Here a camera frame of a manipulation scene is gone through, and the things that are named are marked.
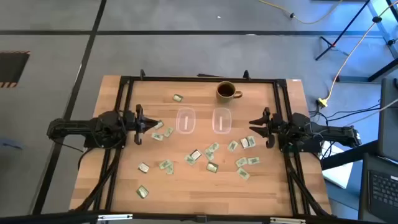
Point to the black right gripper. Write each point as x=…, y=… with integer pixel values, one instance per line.
x=280, y=129

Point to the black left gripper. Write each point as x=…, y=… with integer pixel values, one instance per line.
x=138, y=124

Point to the clear plastic container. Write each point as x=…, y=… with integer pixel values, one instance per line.
x=227, y=124
x=180, y=124

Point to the banknotes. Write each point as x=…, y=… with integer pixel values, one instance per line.
x=169, y=170

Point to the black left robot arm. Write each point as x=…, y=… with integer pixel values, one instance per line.
x=77, y=127

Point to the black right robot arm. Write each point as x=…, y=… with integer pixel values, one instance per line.
x=329, y=132

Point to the black desk edge bar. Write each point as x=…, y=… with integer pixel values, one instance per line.
x=348, y=155

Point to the white box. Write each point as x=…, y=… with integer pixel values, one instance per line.
x=339, y=175

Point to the black tripod stand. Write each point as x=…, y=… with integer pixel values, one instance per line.
x=341, y=31

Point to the black gantry beam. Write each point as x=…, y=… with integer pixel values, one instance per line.
x=46, y=217

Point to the black laptop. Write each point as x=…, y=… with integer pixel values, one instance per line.
x=384, y=193

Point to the black floor hatch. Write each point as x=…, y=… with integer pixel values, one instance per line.
x=12, y=68

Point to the black aluminium table frame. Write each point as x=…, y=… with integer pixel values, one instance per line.
x=202, y=79

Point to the silver metal bracket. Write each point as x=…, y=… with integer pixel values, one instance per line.
x=287, y=221
x=115, y=217

